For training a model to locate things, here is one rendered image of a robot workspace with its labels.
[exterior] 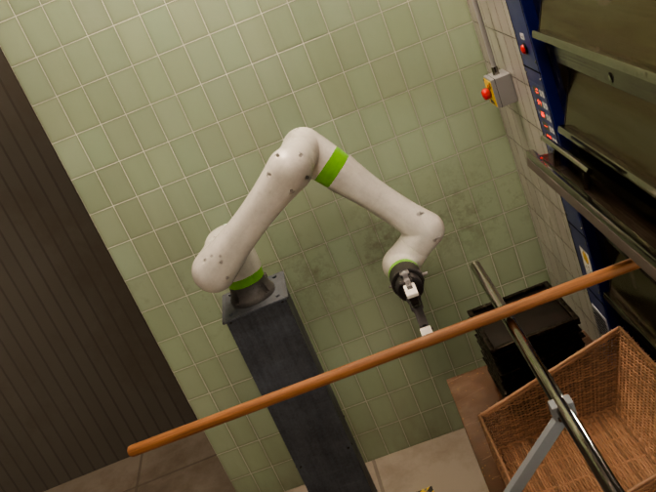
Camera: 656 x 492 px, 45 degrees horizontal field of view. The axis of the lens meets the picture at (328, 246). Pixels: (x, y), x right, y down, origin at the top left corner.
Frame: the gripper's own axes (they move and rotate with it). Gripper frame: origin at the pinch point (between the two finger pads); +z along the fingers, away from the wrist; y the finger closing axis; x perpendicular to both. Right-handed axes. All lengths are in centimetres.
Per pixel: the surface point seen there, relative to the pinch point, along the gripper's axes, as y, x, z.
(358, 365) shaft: -0.8, 18.2, 13.9
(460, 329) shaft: -0.6, -7.6, 14.1
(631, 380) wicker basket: 46, -49, -7
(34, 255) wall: -5, 165, -187
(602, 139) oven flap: -30, -54, 5
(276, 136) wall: -33, 26, -111
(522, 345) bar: 1.7, -19.0, 26.1
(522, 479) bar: 16, -7, 50
